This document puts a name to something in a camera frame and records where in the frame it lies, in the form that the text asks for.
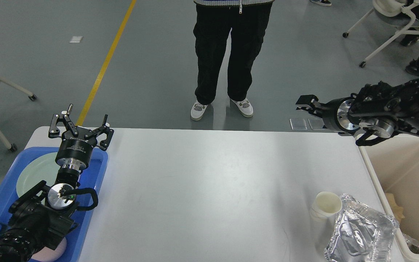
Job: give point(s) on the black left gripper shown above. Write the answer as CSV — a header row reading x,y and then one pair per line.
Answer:
x,y
75,150

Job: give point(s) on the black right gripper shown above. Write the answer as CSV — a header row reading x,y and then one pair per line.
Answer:
x,y
335,113

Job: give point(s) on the mint green plate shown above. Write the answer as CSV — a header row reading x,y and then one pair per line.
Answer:
x,y
42,168

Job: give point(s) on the pink HOME mug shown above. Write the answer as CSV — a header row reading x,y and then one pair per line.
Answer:
x,y
50,255

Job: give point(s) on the brown paper bag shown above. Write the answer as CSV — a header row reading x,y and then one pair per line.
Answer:
x,y
395,208

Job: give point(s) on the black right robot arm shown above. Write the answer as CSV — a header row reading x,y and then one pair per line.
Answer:
x,y
380,110

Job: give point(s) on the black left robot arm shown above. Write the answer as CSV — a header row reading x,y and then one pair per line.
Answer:
x,y
42,216

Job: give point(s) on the floor outlet plate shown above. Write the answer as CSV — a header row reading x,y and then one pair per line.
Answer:
x,y
316,124
298,124

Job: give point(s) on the person in jeans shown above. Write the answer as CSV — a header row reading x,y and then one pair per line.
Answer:
x,y
324,3

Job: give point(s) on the beige plastic bin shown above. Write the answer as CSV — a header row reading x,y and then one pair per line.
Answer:
x,y
394,169

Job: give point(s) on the white office chair right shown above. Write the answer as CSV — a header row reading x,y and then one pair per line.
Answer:
x,y
396,13

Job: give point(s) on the person in grey sweater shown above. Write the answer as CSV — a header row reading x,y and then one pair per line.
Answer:
x,y
245,23

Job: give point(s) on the crumpled aluminium foil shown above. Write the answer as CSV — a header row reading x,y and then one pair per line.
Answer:
x,y
360,234

